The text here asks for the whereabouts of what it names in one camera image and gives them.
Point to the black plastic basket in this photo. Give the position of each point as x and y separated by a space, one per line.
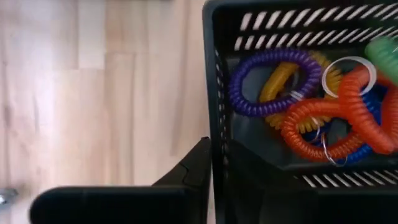
220 93

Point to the yellow spiral coil wristband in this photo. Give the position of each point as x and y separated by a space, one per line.
276 81

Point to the green spiral coil wristband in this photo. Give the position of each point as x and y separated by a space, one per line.
382 56

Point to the purple spiral coil wristband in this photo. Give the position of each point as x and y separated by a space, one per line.
236 93

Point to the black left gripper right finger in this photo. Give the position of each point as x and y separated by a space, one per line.
264 199

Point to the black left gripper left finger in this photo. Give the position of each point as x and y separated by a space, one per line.
174 202

